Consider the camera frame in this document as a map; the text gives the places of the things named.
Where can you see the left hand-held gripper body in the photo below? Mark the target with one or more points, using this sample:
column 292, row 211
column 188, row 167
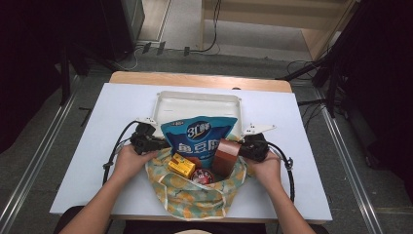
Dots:
column 142, row 141

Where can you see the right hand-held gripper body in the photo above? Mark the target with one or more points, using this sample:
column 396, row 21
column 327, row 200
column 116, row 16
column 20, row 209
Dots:
column 258, row 148

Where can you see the brown cardboard box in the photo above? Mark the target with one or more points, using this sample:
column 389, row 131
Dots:
column 225, row 159

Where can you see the yellow drink carton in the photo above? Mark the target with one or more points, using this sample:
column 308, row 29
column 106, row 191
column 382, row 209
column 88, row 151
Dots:
column 181, row 165

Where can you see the blue snack packet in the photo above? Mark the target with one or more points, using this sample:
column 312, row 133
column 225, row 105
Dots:
column 198, row 136

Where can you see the red round can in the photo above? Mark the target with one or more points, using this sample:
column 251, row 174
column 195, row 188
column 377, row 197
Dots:
column 202, row 177

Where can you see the white plastic tray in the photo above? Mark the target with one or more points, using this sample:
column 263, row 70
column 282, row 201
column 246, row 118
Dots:
column 195, row 105

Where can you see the lemon print cloth bag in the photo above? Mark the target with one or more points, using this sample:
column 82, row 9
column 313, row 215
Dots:
column 195, row 198

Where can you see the person's right hand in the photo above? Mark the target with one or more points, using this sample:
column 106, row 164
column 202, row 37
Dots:
column 268, row 170

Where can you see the person's left hand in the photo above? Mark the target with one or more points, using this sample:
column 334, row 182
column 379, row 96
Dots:
column 130, row 165

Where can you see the wooden table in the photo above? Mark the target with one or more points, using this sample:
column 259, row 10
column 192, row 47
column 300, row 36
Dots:
column 195, row 79

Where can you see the person's dark trousers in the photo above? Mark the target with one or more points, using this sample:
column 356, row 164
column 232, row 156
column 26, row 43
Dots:
column 195, row 227

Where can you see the black power plug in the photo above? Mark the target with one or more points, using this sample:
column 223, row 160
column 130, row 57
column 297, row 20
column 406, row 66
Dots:
column 146, row 47
column 186, row 51
column 161, row 47

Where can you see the black tripod stand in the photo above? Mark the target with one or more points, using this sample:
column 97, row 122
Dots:
column 331, row 84

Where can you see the black metal stand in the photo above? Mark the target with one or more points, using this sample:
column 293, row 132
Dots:
column 65, row 78

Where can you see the dark cabinet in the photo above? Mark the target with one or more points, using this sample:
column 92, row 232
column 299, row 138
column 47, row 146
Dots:
column 126, row 22

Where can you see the light wooden shelf unit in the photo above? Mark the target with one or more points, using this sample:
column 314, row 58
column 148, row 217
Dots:
column 269, row 14

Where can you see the metal floor rail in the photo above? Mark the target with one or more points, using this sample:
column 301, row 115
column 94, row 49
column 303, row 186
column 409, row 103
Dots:
column 350, row 169
column 39, row 162

